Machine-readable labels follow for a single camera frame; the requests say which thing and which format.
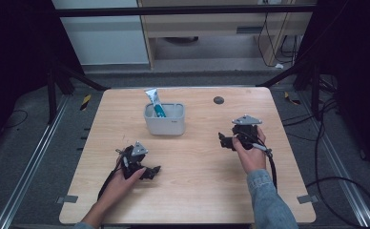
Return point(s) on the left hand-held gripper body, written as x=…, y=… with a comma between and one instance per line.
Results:
x=130, y=157

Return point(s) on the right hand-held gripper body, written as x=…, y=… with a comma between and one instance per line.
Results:
x=246, y=135

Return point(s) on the grey plastic holder box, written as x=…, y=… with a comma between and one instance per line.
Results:
x=164, y=124

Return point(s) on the white and teal toothpaste tube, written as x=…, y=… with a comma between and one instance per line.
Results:
x=155, y=101

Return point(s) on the person's right hand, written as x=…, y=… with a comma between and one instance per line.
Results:
x=253, y=159

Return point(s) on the person's left hand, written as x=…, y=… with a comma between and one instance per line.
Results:
x=116, y=189

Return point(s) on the yellow and black floor tape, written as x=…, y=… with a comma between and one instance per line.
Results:
x=85, y=102
x=291, y=99

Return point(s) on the white plug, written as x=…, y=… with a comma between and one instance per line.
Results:
x=278, y=66

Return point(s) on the black metal stand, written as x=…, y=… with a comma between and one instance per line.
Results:
x=52, y=95
x=315, y=89

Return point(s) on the light wooden cabinet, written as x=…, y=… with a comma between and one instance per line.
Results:
x=205, y=24

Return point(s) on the white cabinet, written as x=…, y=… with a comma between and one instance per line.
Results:
x=106, y=41

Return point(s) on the dark curtain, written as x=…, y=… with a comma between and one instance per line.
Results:
x=11, y=63
x=358, y=63

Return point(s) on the grey table bracket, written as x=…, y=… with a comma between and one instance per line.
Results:
x=307, y=199
x=67, y=199

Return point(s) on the aluminium floor rail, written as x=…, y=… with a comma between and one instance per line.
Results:
x=339, y=165
x=30, y=165

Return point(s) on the black horizontal frame bar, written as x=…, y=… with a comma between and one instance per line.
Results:
x=173, y=11

